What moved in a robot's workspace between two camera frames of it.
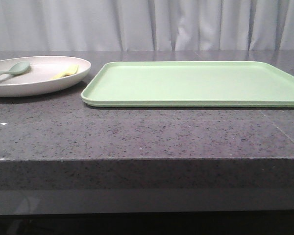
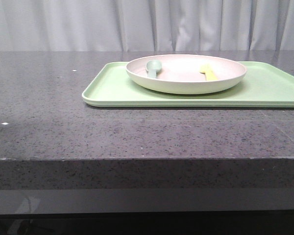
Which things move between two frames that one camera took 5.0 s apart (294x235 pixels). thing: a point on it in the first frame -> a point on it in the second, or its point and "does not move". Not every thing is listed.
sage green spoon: x=18 y=68 -> x=152 y=66
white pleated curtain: x=139 y=25 does not move
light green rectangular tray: x=238 y=84 does not move
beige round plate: x=22 y=76 -> x=186 y=74
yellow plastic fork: x=72 y=72 -> x=208 y=74
